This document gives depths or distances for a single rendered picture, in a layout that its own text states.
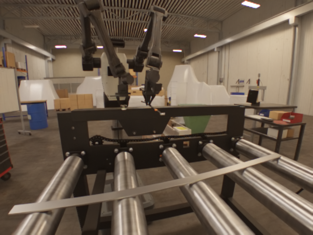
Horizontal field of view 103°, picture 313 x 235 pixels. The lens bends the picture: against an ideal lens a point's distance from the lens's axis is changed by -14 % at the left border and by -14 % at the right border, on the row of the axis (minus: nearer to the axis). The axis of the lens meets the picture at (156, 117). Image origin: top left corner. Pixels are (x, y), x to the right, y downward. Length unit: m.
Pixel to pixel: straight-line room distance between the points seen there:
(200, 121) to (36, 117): 5.22
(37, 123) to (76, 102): 3.50
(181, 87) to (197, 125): 1.51
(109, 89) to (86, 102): 7.73
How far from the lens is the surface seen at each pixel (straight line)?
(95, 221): 0.71
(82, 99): 9.01
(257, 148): 1.15
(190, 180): 0.65
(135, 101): 4.31
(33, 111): 6.04
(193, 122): 3.52
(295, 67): 11.68
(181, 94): 4.61
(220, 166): 0.93
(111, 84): 1.27
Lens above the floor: 1.29
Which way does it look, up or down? 11 degrees down
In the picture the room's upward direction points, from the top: straight up
